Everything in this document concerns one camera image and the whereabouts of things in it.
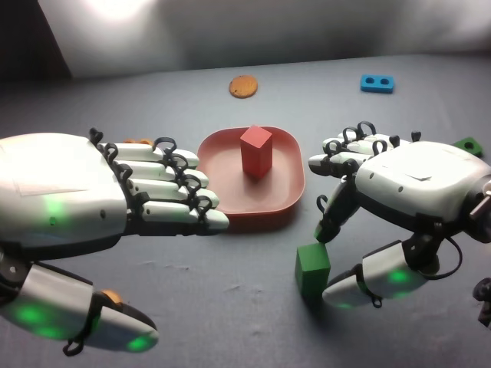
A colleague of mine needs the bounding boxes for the red rectangular wooden block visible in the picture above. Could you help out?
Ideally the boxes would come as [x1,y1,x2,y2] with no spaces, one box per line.
[239,125,274,179]

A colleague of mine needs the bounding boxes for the small brown wooden disc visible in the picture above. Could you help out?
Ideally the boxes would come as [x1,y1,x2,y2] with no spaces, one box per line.
[100,289,124,308]

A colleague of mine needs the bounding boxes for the orange wooden disc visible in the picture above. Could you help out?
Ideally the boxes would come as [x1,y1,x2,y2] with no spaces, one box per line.
[228,74,258,100]

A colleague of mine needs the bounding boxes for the green rectangular wooden block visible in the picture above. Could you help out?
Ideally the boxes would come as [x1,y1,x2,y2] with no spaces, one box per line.
[294,241,332,301]

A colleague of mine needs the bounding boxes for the grey table cloth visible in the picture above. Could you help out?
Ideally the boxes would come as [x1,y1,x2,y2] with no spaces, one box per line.
[0,51,491,368]

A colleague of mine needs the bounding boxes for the small green block with hole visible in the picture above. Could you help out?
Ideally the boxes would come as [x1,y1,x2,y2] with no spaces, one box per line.
[452,136,483,156]

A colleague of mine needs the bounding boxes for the blue block with two holes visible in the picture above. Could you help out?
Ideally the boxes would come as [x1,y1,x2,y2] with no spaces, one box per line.
[359,73,397,94]

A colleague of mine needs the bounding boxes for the red plastic plate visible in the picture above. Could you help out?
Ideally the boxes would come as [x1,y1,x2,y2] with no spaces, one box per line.
[196,126,307,233]

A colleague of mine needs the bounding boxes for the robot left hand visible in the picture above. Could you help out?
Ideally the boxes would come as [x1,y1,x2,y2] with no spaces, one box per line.
[0,128,231,356]

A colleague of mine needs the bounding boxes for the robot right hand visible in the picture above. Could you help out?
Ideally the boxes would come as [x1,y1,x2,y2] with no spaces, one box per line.
[308,121,491,310]

